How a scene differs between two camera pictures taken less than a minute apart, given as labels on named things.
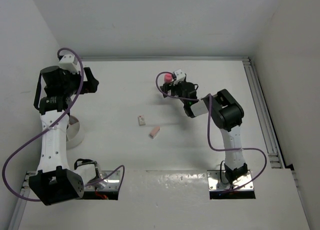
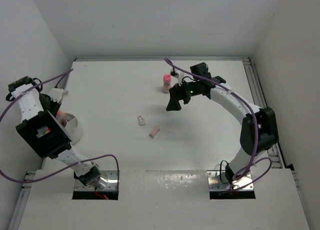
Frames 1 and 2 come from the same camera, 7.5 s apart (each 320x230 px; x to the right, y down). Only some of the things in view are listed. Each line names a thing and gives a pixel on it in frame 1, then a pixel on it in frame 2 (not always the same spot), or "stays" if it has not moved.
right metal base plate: x=219 y=188 stays
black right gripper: x=167 y=87 → x=176 y=93
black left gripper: x=89 y=86 → x=55 y=106
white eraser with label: x=141 y=120 stays
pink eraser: x=154 y=131 stays
